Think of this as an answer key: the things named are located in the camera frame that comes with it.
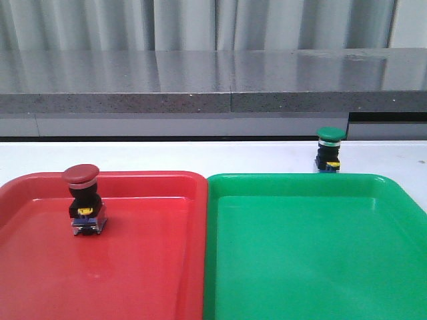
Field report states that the green mushroom push button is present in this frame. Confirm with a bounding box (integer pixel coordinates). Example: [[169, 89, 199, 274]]
[[315, 127, 346, 173]]

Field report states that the red mushroom push button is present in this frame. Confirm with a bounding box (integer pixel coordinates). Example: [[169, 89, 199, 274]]
[[61, 164, 107, 235]]

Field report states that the grey stone counter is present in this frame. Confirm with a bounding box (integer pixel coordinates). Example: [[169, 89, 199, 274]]
[[1, 49, 426, 141]]

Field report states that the green plastic tray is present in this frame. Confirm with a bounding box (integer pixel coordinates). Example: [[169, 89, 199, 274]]
[[203, 173, 426, 319]]

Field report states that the red plastic tray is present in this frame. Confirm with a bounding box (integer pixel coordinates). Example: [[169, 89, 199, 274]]
[[1, 171, 207, 319]]

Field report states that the grey pleated curtain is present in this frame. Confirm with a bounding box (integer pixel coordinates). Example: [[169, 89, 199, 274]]
[[1, 1, 396, 51]]

